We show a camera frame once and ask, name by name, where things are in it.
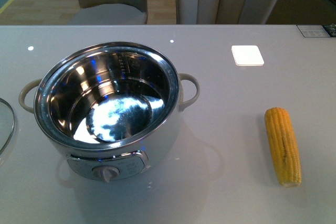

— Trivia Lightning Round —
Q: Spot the black white table label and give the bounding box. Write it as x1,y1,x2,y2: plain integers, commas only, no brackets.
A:
297,24,335,38

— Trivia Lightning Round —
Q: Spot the white electric cooking pot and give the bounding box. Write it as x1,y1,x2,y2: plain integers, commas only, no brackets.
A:
18,42,200,183

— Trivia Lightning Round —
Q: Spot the yellow corn cob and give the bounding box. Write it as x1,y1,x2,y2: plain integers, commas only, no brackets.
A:
264,108,302,188

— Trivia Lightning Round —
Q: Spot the glass pot lid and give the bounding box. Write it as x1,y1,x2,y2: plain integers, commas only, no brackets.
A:
1,98,16,155

